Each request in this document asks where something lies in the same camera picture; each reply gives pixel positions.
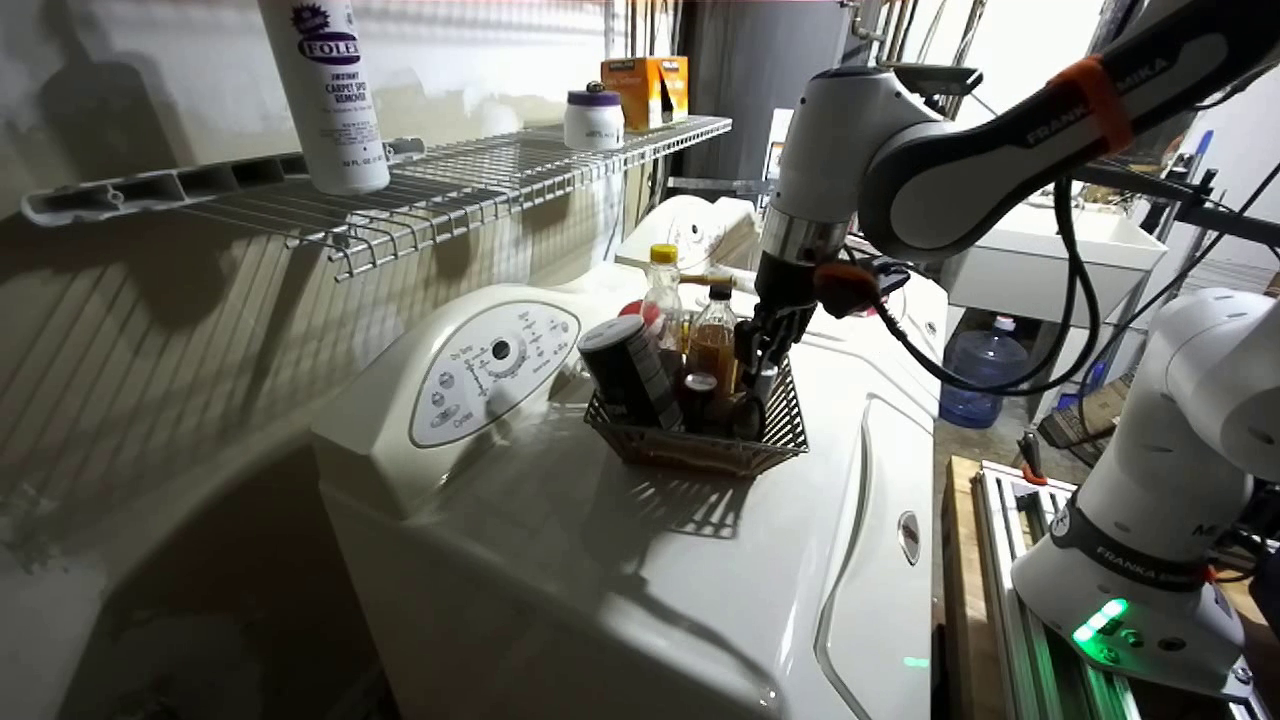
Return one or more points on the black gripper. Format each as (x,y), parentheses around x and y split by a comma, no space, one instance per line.
(785,301)

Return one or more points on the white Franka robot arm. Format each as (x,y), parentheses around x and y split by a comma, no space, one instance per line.
(1174,441)

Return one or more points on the amber bottle black cap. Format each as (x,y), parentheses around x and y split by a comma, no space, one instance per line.
(713,341)

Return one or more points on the clear bottle yellow cap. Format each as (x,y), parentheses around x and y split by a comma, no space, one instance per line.
(664,287)

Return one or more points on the tall white purple-label bottle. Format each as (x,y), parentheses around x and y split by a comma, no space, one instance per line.
(331,94)

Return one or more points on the small dark jar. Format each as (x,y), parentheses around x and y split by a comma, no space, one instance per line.
(701,403)

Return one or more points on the brown wicker basket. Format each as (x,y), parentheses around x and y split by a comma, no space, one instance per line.
(727,455)

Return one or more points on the dark blue cylindrical can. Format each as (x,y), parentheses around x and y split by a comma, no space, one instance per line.
(626,375)

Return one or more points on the white dryer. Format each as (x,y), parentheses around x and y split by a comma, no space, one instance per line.
(693,224)

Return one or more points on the blue water jug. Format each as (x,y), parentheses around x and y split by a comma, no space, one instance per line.
(983,383)

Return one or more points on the white washing machine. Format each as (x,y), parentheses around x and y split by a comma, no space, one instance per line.
(664,587)

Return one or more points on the grey water heater tank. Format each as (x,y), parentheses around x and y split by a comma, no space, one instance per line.
(747,83)

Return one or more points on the wooden board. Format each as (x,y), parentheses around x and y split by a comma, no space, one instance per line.
(960,587)

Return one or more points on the white jar purple lid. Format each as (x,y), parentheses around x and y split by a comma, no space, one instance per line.
(595,121)

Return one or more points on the white utility sink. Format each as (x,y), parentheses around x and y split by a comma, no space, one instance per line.
(1054,272)

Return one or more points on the orange cardboard box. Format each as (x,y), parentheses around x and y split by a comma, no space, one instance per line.
(640,86)

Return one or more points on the black metal bar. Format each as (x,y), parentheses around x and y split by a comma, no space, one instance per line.
(1201,206)

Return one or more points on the aluminium rail base frame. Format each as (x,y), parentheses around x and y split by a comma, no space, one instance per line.
(1027,643)

